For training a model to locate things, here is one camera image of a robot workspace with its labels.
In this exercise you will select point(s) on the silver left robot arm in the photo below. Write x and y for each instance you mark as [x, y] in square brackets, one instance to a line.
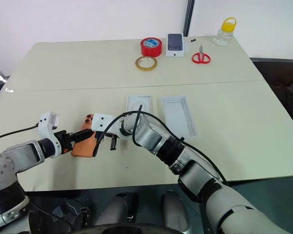
[22, 153]

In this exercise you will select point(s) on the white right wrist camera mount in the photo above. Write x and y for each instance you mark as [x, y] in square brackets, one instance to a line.
[101, 122]

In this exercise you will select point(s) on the orange smartphone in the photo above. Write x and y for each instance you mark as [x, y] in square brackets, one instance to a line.
[84, 150]

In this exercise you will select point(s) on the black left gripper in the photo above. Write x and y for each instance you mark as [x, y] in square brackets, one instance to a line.
[63, 142]

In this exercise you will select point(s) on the white box lid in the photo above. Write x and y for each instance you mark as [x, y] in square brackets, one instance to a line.
[133, 103]

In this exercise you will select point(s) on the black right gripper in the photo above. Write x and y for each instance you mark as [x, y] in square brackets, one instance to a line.
[107, 136]

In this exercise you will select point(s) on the black vertical pole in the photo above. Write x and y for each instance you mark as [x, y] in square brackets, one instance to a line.
[188, 17]

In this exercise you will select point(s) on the thin yellow tape roll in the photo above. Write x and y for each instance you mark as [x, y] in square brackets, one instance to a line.
[137, 64]

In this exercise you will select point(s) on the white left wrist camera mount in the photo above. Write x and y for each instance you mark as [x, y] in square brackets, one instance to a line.
[47, 126]

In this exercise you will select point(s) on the white box with phone picture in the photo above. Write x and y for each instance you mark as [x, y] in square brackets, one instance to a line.
[175, 45]

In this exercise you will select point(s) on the small black clip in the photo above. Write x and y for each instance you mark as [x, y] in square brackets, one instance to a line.
[193, 40]

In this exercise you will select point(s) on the white box tray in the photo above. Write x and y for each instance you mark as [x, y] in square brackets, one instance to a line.
[179, 117]

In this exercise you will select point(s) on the clear jar with yellow lid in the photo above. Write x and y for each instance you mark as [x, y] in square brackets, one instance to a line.
[224, 36]

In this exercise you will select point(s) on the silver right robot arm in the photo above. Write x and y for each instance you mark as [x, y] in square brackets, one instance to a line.
[149, 134]

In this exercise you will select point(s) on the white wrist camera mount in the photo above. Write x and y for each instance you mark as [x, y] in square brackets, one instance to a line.
[101, 122]
[47, 126]

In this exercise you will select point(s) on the red tape roll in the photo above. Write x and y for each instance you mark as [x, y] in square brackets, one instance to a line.
[151, 47]

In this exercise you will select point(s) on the black seat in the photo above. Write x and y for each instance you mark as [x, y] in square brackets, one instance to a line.
[278, 70]

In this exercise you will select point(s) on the dark rounded robot leg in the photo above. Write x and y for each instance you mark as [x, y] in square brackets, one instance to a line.
[117, 209]
[174, 209]

